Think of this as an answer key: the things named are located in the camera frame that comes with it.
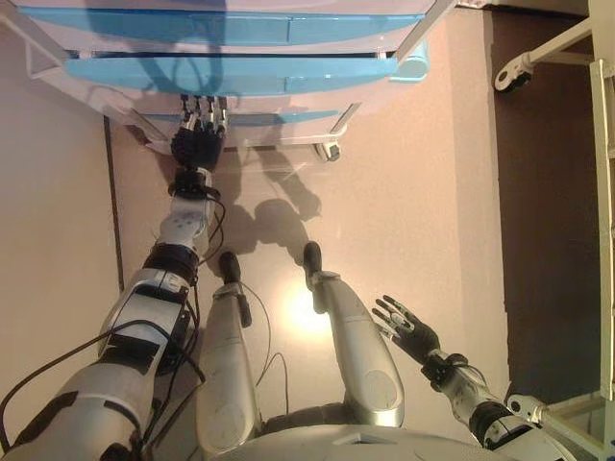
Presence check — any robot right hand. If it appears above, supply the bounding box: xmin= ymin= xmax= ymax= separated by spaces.
xmin=372 ymin=295 xmax=441 ymax=364

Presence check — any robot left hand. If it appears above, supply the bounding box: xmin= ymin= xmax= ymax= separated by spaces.
xmin=170 ymin=93 xmax=231 ymax=172

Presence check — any white drawer with blue front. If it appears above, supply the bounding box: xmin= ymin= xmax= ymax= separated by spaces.
xmin=21 ymin=10 xmax=427 ymax=48
xmin=63 ymin=56 xmax=401 ymax=98

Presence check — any silver robot right leg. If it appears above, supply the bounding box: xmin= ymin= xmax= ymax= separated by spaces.
xmin=301 ymin=241 xmax=406 ymax=429

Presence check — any silver robot leg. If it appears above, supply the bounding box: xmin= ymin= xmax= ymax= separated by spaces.
xmin=195 ymin=251 xmax=264 ymax=455
xmin=301 ymin=241 xmax=406 ymax=429

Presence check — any white medical cart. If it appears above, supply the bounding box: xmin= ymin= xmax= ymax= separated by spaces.
xmin=0 ymin=0 xmax=457 ymax=163

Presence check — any silver robot torso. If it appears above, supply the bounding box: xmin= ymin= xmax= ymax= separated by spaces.
xmin=206 ymin=421 xmax=529 ymax=461

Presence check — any white rack caster wheel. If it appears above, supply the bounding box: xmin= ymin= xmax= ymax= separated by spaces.
xmin=504 ymin=392 xmax=550 ymax=439
xmin=494 ymin=54 xmax=533 ymax=96

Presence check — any medical cart caster wheel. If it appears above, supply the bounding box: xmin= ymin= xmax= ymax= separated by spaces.
xmin=313 ymin=137 xmax=343 ymax=163

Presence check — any silver robot left leg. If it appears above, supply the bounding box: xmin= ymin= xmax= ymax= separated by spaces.
xmin=195 ymin=251 xmax=264 ymax=455

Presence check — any blue lidded waste bin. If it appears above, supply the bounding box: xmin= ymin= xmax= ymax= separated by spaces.
xmin=387 ymin=38 xmax=430 ymax=84

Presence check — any thin dark leg cable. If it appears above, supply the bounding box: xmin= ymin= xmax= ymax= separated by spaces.
xmin=237 ymin=282 xmax=289 ymax=414

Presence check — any white metal rack frame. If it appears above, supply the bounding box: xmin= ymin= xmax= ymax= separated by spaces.
xmin=494 ymin=13 xmax=615 ymax=461

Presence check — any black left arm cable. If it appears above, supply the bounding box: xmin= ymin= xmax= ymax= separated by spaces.
xmin=0 ymin=189 xmax=228 ymax=461

